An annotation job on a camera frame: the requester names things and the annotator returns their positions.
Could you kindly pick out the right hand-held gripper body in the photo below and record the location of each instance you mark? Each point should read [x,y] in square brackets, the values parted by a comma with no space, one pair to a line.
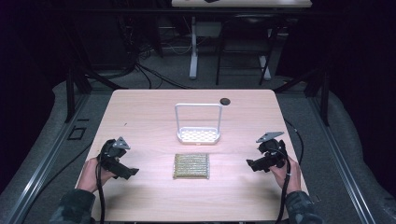
[273,148]

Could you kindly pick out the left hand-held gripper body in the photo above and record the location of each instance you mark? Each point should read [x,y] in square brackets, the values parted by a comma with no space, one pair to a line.
[109,151]

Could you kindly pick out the gold green scouring sponge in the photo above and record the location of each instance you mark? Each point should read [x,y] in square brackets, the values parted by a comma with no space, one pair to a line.
[191,166]

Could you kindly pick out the person's right hand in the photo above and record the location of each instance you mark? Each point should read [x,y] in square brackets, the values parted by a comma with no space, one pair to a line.
[288,175]

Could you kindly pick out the person's left hand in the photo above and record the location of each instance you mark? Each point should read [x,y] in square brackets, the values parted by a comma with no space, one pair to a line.
[88,175]

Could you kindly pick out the black round table grommet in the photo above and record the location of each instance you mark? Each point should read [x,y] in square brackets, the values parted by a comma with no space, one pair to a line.
[224,101]

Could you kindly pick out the black stool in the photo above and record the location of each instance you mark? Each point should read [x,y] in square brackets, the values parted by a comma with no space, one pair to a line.
[246,18]

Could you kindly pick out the white background desk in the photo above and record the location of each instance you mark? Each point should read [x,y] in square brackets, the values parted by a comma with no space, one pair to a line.
[243,3]

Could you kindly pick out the aluminium floor rail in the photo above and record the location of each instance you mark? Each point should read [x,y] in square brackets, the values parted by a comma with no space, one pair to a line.
[46,161]
[339,158]

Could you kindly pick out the black metal frame stand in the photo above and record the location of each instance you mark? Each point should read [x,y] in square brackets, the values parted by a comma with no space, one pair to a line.
[71,93]
[323,93]

